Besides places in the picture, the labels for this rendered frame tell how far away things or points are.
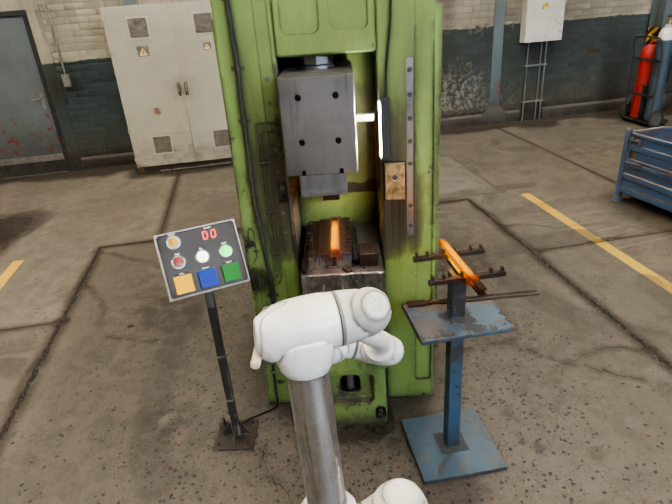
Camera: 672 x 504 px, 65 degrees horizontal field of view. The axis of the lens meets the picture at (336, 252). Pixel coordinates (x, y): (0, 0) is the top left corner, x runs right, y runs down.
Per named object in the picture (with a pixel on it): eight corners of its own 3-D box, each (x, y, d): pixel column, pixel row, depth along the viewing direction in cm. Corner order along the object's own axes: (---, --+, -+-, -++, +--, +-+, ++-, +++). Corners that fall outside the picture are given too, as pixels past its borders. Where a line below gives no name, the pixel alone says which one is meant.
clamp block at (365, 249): (378, 265, 242) (378, 253, 239) (359, 266, 242) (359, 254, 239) (376, 254, 252) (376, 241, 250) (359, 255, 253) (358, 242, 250)
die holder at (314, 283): (387, 352, 256) (384, 271, 236) (309, 356, 257) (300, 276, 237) (379, 293, 306) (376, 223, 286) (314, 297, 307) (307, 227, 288)
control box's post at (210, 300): (240, 437, 275) (203, 252, 228) (233, 438, 276) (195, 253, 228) (241, 432, 279) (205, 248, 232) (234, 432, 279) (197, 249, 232)
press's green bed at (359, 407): (388, 424, 276) (386, 352, 256) (317, 428, 278) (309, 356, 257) (381, 359, 326) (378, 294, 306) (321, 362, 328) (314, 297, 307)
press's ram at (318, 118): (378, 171, 222) (375, 71, 204) (287, 176, 223) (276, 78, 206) (372, 145, 260) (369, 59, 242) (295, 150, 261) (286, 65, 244)
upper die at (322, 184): (347, 194, 227) (346, 173, 222) (301, 197, 227) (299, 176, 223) (346, 165, 264) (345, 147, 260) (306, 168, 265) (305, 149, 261)
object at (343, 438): (401, 452, 259) (401, 450, 259) (284, 457, 262) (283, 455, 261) (393, 397, 295) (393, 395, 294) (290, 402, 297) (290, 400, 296)
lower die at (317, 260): (352, 267, 242) (351, 250, 238) (308, 269, 243) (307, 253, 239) (350, 230, 280) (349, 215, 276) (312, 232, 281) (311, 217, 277)
